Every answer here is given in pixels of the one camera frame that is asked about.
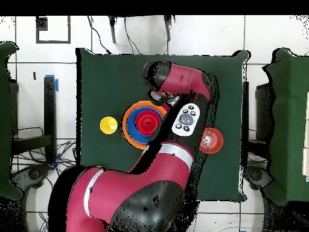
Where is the orange cup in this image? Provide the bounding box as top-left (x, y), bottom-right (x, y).
top-left (138, 114), bottom-right (158, 135)

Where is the pink bowl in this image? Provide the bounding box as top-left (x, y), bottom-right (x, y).
top-left (134, 109), bottom-right (164, 137)

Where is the blue bowl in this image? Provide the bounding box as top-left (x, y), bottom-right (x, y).
top-left (126, 106), bottom-right (165, 145)

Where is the large yellow-orange bowl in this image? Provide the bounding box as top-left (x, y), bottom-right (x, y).
top-left (121, 100), bottom-right (168, 151)

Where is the small orange bowl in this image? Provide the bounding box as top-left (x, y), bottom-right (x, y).
top-left (199, 127), bottom-right (225, 155)

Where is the dark green table cloth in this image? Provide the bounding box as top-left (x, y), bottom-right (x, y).
top-left (75, 47), bottom-right (250, 202)

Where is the grey metal leg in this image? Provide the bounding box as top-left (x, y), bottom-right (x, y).
top-left (164, 15), bottom-right (173, 42)
top-left (107, 15), bottom-right (118, 45)

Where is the amber yellow cup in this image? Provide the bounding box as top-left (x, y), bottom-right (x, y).
top-left (99, 116), bottom-right (119, 135)

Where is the black cabinet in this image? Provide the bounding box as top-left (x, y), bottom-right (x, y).
top-left (255, 82), bottom-right (275, 143)
top-left (8, 81), bottom-right (19, 136)

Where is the blue tape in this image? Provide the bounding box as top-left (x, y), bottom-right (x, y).
top-left (44, 74), bottom-right (60, 93)

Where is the black metal stand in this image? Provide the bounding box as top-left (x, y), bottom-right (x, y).
top-left (10, 76), bottom-right (57, 165)

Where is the grey office chair base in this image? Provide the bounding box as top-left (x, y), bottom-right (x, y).
top-left (243, 165), bottom-right (274, 191)
top-left (10, 164), bottom-right (51, 190)

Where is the green cloth side table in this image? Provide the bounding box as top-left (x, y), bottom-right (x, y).
top-left (262, 48), bottom-right (309, 206)
top-left (0, 40), bottom-right (23, 201)

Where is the black cable with plug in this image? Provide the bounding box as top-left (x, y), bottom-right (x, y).
top-left (87, 16), bottom-right (112, 56)

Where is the thin black cable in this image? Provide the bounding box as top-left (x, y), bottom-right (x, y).
top-left (123, 16), bottom-right (141, 56)

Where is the black metal post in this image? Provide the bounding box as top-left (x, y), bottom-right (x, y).
top-left (241, 80), bottom-right (250, 167)

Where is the tangle of cables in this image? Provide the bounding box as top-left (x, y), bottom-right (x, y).
top-left (14, 141), bottom-right (78, 232)

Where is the grey square floor frame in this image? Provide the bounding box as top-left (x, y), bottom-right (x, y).
top-left (35, 16), bottom-right (71, 45)

